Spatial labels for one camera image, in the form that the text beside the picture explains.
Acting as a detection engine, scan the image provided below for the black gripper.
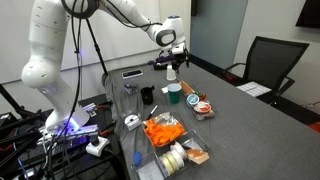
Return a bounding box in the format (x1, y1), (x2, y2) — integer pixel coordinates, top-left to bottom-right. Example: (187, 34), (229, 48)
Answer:
(172, 49), (191, 74)

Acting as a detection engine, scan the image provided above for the long rectangular wooden stamp box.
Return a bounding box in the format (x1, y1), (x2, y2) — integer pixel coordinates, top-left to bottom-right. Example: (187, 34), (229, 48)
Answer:
(178, 79), (197, 97)

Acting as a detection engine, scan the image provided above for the clear compartment container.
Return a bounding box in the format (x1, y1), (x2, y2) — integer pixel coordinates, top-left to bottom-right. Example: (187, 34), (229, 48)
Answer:
(130, 129), (212, 180)

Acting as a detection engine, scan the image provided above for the white paper cup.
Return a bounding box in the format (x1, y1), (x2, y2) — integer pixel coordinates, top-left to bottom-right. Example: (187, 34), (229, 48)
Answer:
(165, 64), (177, 82)

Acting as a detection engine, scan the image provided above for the purple folded umbrella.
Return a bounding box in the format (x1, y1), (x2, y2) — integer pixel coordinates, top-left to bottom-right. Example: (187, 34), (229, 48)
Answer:
(148, 53), (178, 66)

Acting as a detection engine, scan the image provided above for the green plastic cup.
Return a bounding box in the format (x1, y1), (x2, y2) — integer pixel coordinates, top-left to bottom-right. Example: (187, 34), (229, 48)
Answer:
(166, 82), (183, 105)

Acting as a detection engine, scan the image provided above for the teal round lid tin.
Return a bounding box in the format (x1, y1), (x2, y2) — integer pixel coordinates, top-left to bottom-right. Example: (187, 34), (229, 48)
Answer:
(185, 93), (201, 107)

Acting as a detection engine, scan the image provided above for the black mug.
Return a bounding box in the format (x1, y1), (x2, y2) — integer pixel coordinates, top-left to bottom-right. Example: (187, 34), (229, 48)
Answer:
(140, 85), (156, 106)

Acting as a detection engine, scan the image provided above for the black marker pen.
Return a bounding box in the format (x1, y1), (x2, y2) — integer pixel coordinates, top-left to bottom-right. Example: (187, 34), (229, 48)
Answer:
(145, 104), (159, 121)

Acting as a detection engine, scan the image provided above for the red floor object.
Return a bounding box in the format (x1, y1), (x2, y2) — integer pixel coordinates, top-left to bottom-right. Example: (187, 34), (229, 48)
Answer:
(224, 71), (236, 83)

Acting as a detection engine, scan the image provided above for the clear pen case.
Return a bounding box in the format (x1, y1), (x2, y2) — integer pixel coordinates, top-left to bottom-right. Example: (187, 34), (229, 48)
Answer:
(123, 82), (139, 96)

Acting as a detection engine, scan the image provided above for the round clear plastic case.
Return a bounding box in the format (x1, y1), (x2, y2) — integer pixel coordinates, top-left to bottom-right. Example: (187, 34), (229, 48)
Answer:
(122, 112), (143, 132)

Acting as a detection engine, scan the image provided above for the white paper sheet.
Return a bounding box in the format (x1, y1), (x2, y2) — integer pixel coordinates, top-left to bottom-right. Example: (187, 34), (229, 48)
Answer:
(235, 80), (273, 98)

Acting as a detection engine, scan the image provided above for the yellow ribbon spool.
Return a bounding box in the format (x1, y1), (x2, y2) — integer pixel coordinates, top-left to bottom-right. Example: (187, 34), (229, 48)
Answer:
(165, 152), (179, 172)
(159, 154), (175, 176)

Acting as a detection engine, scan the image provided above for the black office chair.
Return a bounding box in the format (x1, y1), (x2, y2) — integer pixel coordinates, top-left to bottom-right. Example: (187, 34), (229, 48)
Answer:
(222, 35), (311, 108)

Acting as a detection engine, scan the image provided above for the small blue object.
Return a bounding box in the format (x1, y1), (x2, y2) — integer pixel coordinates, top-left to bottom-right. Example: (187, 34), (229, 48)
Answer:
(133, 151), (142, 167)

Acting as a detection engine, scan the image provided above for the grey table cloth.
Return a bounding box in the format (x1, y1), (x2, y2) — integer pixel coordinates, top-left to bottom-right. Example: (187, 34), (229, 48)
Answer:
(103, 58), (320, 180)

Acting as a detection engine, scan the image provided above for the white emergency stop controller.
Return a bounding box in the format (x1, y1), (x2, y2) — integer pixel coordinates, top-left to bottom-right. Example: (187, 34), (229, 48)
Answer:
(85, 134), (111, 158)

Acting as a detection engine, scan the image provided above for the black robot cart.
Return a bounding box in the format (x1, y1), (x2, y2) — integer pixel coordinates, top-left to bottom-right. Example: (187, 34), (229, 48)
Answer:
(0, 93), (128, 180)

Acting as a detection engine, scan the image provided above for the orange bag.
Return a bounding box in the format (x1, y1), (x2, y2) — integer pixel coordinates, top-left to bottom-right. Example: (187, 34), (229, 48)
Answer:
(308, 121), (320, 134)

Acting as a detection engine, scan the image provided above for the tablet with white frame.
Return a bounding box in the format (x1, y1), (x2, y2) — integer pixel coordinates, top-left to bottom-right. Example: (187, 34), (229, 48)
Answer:
(121, 68), (144, 80)

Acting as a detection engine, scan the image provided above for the wall whiteboard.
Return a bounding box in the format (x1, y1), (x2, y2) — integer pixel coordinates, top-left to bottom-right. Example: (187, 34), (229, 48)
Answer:
(0, 0), (163, 84)

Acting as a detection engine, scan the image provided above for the black camera tripod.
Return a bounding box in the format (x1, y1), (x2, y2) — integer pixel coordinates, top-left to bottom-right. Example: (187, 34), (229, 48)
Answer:
(84, 18), (111, 78)

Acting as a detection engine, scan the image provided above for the orange-handled clamp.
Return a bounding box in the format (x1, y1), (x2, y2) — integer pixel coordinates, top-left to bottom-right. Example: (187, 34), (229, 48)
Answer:
(95, 100), (114, 110)
(99, 120), (118, 137)

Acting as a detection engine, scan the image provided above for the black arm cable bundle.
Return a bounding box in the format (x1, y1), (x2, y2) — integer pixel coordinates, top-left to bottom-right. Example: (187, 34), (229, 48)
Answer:
(60, 0), (164, 141)

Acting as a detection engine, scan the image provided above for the black wall television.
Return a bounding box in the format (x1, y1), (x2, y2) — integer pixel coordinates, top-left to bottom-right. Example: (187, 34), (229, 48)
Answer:
(294, 0), (320, 29)

